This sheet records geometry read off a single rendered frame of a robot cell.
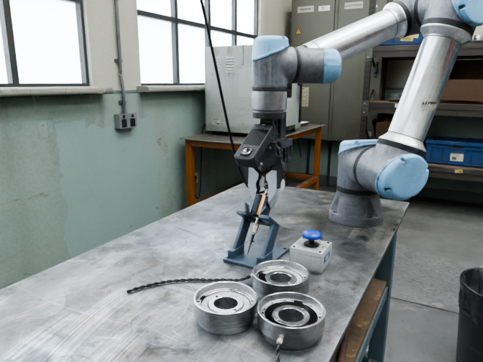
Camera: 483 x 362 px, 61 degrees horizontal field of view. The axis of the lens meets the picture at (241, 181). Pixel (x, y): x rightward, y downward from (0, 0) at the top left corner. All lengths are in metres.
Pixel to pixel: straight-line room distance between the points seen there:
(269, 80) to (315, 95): 3.73
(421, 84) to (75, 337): 0.87
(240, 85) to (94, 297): 2.38
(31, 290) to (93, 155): 1.70
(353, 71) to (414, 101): 3.44
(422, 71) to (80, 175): 1.91
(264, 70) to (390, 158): 0.37
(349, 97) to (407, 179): 3.49
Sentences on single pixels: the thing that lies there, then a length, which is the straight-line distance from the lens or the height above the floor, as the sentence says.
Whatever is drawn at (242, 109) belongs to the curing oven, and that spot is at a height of 0.98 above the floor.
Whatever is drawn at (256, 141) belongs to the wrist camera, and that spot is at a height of 1.06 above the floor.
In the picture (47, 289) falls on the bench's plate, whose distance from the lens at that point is 0.87.
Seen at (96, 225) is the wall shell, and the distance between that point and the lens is 2.61.
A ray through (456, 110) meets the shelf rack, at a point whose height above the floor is 0.95.
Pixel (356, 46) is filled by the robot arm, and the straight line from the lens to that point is 1.10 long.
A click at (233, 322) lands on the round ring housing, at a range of 0.66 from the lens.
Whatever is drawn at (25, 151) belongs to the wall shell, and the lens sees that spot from 2.26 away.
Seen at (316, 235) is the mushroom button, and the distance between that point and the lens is 0.87.
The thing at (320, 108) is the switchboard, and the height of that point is 0.91.
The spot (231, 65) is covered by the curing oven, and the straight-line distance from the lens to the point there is 3.04.
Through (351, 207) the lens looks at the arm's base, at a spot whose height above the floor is 0.85.
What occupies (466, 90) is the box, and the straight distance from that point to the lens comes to 4.04.
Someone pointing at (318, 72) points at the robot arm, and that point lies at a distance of 0.90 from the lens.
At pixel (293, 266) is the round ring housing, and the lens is 0.82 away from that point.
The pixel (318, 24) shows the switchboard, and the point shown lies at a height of 1.76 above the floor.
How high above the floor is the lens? 1.18
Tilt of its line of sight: 14 degrees down
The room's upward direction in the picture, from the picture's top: straight up
